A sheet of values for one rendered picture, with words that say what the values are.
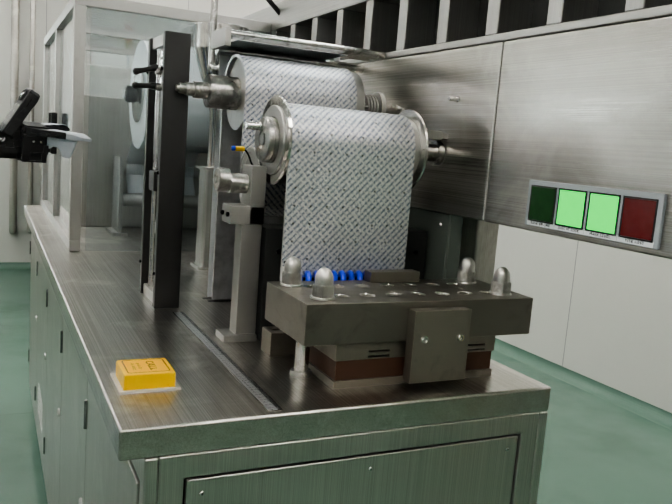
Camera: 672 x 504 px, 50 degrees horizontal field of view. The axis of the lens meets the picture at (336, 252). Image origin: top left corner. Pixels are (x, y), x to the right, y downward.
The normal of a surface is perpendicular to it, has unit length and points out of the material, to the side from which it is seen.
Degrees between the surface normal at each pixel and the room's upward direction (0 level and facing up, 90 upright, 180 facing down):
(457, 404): 90
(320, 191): 90
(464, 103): 90
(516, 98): 90
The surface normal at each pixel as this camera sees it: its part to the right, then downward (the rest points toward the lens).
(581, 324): -0.90, 0.00
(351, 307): 0.43, 0.16
